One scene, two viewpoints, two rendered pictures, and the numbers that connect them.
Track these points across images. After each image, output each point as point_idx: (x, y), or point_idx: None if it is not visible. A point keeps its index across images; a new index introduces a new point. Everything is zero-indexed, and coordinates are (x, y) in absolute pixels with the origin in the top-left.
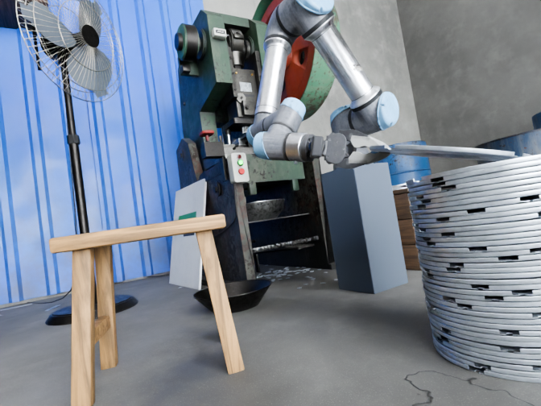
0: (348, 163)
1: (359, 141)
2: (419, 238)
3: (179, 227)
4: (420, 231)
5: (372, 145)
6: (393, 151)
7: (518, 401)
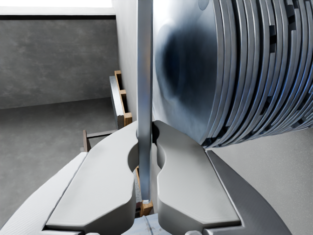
0: (248, 222)
1: (100, 177)
2: (309, 17)
3: None
4: (298, 4)
5: (127, 137)
6: (152, 62)
7: None
